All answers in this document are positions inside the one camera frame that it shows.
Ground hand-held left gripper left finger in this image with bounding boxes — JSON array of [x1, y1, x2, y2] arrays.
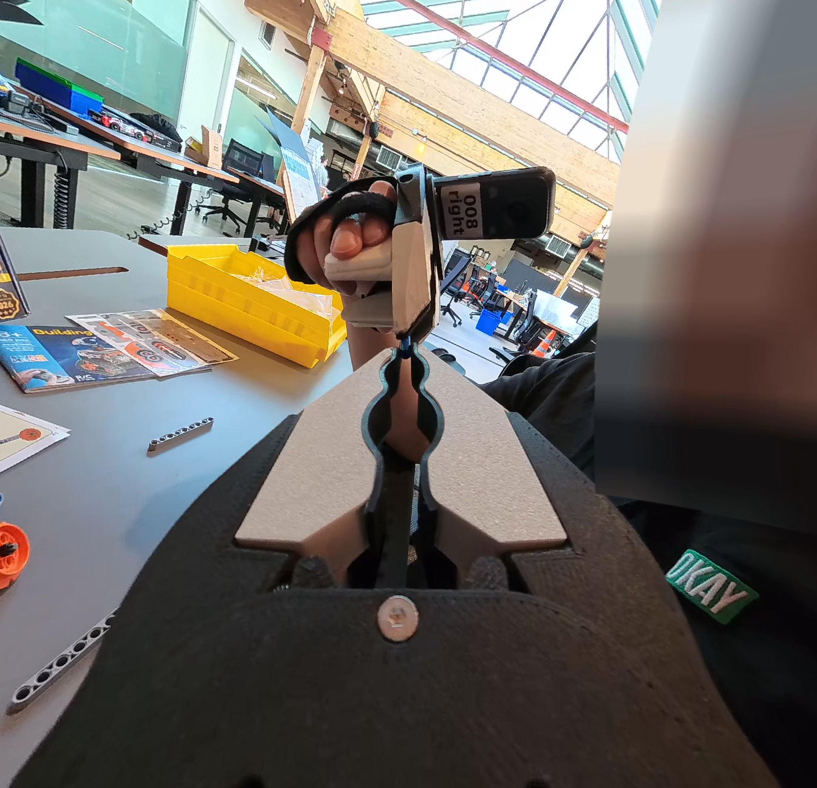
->
[[234, 346, 393, 585]]

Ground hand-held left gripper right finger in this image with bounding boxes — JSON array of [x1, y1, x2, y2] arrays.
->
[[411, 343, 569, 585]]

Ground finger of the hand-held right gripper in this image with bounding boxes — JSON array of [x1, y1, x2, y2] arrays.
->
[[391, 220, 446, 342]]

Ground person's right forearm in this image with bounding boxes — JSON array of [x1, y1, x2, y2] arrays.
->
[[348, 316, 430, 462]]

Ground wooden top desk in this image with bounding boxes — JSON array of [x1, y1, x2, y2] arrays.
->
[[0, 110, 122, 230]]

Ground person's right hand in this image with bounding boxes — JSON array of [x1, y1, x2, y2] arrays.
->
[[299, 180, 398, 292]]

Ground clear plastic bags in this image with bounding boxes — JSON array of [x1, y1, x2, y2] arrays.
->
[[233, 268, 342, 320]]

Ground short grey holed beam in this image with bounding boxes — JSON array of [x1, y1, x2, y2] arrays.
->
[[147, 417, 214, 452]]

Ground yellow plastic bin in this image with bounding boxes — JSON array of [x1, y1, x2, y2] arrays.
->
[[166, 243, 349, 369]]

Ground black office chair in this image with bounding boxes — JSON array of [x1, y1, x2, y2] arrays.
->
[[194, 138, 266, 234]]

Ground cardboard box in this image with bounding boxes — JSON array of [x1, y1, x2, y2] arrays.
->
[[184, 124, 224, 170]]

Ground green sewn patch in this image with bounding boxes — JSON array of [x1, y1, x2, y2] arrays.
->
[[665, 548, 760, 625]]

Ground blue instruction booklet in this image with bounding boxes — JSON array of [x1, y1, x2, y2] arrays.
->
[[0, 324, 211, 394]]

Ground open white instruction booklet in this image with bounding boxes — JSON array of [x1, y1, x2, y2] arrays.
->
[[0, 405, 71, 473]]

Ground grey assembly with orange wheel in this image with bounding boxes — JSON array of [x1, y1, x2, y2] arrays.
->
[[0, 521, 31, 591]]

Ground long grey holed beam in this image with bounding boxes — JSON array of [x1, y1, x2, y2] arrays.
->
[[6, 608, 120, 715]]

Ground black red toy car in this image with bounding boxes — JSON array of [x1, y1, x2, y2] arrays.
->
[[88, 106, 184, 154]]

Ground robot kit box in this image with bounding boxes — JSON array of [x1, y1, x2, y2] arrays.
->
[[0, 233, 31, 322]]

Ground blue green storage box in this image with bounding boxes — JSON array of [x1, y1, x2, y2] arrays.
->
[[14, 57, 105, 116]]

